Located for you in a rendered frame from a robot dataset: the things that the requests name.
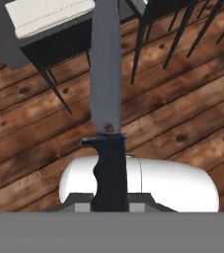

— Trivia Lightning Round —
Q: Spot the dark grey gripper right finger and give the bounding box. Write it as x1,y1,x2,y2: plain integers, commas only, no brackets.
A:
126,192,179,213

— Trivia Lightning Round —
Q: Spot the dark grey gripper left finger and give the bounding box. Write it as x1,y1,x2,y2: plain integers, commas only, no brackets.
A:
46,192,95,213

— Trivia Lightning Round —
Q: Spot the white rounded object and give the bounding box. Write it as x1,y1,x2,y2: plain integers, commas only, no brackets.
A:
58,154,221,213

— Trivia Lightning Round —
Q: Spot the grey knife with black handle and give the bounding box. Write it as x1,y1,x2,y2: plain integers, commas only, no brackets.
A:
79,0,130,213

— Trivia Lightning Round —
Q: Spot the black stool with white cushion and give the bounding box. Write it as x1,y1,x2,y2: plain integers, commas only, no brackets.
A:
4,0,97,116

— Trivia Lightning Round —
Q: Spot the black stool with thin legs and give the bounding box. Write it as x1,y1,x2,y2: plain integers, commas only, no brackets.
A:
124,0,224,86

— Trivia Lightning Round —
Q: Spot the grey counter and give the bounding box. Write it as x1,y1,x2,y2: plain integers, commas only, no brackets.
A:
0,0,32,70

